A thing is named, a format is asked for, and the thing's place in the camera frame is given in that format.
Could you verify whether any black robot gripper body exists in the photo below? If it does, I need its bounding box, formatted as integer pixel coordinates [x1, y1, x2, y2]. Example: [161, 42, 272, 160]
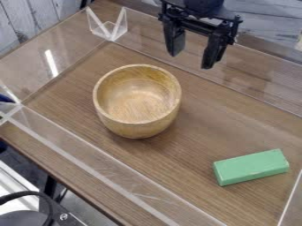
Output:
[157, 0, 243, 45]

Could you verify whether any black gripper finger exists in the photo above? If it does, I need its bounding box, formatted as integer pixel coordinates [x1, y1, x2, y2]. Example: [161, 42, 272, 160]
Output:
[201, 30, 228, 69]
[162, 16, 185, 57]

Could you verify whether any brown wooden bowl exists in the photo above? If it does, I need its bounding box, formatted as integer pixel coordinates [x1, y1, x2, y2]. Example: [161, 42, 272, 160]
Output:
[92, 64, 181, 139]

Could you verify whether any green rectangular block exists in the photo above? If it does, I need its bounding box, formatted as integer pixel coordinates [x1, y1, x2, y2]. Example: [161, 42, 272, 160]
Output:
[212, 149, 288, 186]

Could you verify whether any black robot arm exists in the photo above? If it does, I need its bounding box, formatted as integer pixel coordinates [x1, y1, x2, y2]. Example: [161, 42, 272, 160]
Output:
[157, 0, 243, 70]

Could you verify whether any black table leg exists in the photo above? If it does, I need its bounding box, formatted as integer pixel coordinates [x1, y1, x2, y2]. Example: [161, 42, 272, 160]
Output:
[43, 176, 55, 198]

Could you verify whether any clear acrylic corner bracket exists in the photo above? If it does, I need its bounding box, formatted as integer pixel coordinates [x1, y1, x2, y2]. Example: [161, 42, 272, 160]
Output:
[85, 7, 126, 41]

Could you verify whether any clear acrylic tray wall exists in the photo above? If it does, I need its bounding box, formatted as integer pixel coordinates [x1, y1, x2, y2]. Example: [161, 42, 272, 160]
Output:
[0, 83, 225, 226]

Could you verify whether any black metal base plate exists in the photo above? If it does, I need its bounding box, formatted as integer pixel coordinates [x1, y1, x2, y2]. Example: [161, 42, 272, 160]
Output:
[47, 201, 86, 226]

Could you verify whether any black cable loop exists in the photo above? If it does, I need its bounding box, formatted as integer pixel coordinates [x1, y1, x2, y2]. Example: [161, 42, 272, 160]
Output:
[0, 190, 54, 226]

